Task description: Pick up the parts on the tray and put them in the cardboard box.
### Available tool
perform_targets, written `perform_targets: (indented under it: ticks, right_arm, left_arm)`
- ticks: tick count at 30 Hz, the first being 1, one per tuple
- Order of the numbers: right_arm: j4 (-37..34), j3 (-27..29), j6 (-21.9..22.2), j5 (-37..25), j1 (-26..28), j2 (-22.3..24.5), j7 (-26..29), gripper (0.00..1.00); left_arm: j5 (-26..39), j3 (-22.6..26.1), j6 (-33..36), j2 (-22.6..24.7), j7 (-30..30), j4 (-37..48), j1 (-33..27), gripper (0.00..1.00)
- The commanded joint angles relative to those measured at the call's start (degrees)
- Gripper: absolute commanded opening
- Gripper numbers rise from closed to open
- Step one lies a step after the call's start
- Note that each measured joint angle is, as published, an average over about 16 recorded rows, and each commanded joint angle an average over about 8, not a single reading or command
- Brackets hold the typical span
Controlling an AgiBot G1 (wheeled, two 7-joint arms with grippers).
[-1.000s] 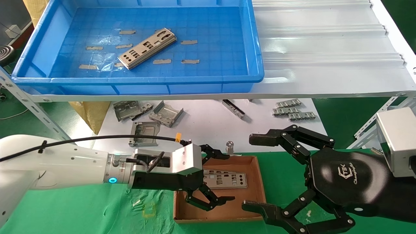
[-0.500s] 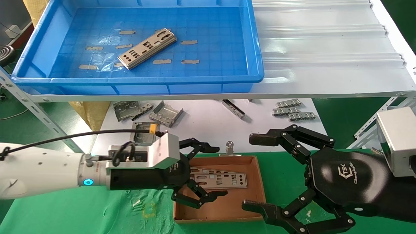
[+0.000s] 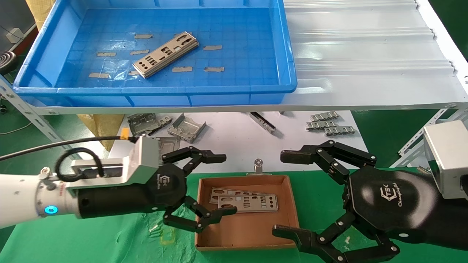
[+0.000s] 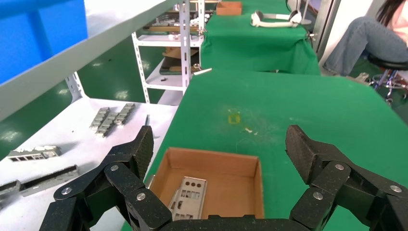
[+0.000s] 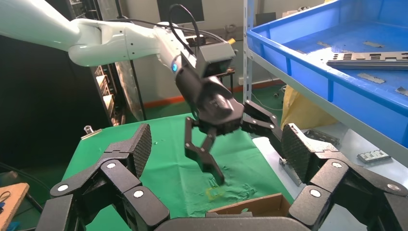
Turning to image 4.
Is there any grey walled metal bracket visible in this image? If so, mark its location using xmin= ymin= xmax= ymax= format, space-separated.
xmin=19 ymin=165 xmax=79 ymax=197

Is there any small brown cardboard box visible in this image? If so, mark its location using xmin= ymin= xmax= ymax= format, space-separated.
xmin=216 ymin=1 xmax=243 ymax=16

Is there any white slotted metal shelf frame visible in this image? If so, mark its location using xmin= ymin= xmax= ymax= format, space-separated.
xmin=65 ymin=72 xmax=86 ymax=103

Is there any narrow slotted metal strip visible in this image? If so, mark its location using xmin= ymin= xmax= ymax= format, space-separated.
xmin=6 ymin=146 xmax=62 ymax=162

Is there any black swivel stool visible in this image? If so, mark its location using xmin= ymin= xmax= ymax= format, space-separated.
xmin=368 ymin=54 xmax=408 ymax=106

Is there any white storage shelf unit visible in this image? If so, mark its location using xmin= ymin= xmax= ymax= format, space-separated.
xmin=131 ymin=0 xmax=207 ymax=106

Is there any white headset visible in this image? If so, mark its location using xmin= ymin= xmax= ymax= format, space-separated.
xmin=250 ymin=9 xmax=304 ymax=29

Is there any silver metal shield plate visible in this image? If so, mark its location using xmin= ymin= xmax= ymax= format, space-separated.
xmin=167 ymin=190 xmax=180 ymax=220
xmin=172 ymin=177 xmax=208 ymax=220

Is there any green table cloth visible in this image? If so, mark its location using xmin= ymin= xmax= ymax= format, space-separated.
xmin=121 ymin=68 xmax=408 ymax=231

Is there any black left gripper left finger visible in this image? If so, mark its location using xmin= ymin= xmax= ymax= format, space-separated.
xmin=39 ymin=125 xmax=173 ymax=231

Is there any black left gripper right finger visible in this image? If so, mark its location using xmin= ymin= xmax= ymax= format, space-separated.
xmin=284 ymin=124 xmax=408 ymax=231

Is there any small slotted metal piece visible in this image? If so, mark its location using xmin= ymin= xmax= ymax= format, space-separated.
xmin=114 ymin=103 xmax=136 ymax=126
xmin=95 ymin=112 xmax=120 ymax=138
xmin=89 ymin=107 xmax=111 ymax=131

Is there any blue plastic tray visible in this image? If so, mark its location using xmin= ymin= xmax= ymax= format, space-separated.
xmin=0 ymin=0 xmax=89 ymax=85

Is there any seated person in jeans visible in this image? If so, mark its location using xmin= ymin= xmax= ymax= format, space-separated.
xmin=323 ymin=0 xmax=408 ymax=84

